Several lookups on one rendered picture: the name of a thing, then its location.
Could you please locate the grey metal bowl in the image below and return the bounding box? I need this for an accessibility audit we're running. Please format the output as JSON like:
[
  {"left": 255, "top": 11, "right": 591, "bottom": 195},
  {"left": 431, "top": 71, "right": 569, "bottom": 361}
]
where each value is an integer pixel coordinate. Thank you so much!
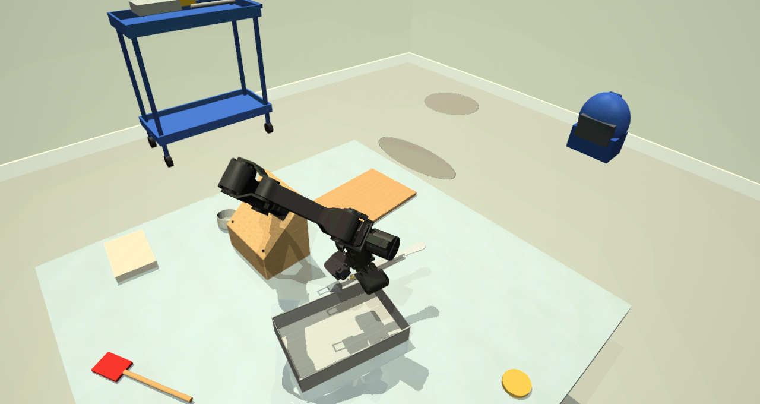
[{"left": 217, "top": 208, "right": 238, "bottom": 229}]

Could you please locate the grey rectangular roasting tin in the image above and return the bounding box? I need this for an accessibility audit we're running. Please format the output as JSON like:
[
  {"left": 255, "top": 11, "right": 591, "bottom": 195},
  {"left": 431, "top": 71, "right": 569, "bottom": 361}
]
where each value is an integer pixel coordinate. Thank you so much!
[{"left": 271, "top": 282, "right": 411, "bottom": 393}]

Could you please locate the yellow round disc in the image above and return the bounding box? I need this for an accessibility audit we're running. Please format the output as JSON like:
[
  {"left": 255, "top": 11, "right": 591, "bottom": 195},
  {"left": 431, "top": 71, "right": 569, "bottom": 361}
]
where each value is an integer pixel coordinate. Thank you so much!
[{"left": 502, "top": 369, "right": 532, "bottom": 398}]

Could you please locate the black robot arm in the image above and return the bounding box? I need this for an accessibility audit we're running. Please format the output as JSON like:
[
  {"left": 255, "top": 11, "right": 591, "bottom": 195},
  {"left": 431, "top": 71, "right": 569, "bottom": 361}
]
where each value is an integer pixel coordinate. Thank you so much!
[{"left": 218, "top": 157, "right": 400, "bottom": 280}]

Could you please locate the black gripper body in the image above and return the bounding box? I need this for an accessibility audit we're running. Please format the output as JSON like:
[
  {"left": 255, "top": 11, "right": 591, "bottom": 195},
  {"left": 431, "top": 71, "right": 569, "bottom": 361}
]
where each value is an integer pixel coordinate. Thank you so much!
[{"left": 335, "top": 242, "right": 389, "bottom": 295}]

